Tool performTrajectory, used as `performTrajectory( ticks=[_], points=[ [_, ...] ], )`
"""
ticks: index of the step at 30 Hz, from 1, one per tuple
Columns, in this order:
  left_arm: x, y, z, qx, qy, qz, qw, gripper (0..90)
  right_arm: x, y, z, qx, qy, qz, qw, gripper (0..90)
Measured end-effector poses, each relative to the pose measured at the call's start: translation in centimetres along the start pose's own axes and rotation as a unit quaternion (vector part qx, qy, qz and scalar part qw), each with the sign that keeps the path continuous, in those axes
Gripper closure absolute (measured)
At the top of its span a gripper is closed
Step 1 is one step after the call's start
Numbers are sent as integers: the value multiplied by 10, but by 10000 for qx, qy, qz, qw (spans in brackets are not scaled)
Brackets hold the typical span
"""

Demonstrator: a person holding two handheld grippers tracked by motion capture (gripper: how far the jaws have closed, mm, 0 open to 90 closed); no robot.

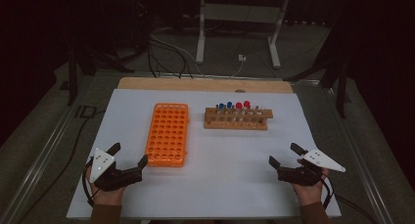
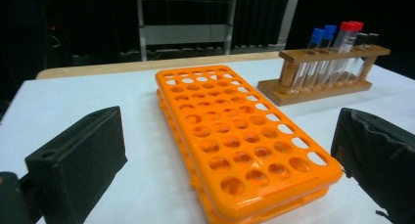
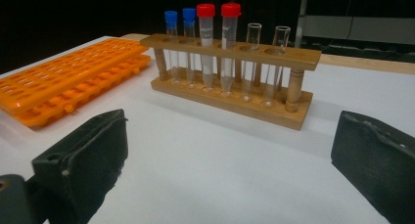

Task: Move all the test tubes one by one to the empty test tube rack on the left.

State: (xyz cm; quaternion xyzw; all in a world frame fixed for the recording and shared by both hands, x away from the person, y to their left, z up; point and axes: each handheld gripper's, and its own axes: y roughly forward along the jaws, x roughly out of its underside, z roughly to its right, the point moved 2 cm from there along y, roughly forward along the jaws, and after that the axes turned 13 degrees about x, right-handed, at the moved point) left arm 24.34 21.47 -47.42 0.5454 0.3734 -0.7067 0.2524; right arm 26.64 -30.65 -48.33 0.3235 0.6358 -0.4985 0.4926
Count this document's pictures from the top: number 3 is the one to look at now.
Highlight orange plastic tube rack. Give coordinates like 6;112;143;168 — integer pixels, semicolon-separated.
0;37;153;131

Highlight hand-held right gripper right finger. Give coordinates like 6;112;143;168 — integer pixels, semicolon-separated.
331;110;415;224

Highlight glass test tube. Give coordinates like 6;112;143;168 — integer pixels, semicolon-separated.
262;25;292;108
241;22;263;103

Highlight red-capped centrifuge tube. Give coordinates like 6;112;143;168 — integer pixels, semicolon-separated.
220;2;242;97
196;3;216;92

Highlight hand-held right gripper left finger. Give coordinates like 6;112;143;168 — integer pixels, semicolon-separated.
31;109;129;224

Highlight wooden test tube rack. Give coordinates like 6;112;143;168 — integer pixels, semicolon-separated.
140;33;323;131

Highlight blue-capped test tube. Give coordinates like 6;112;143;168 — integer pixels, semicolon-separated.
163;10;179;86
181;7;198;89

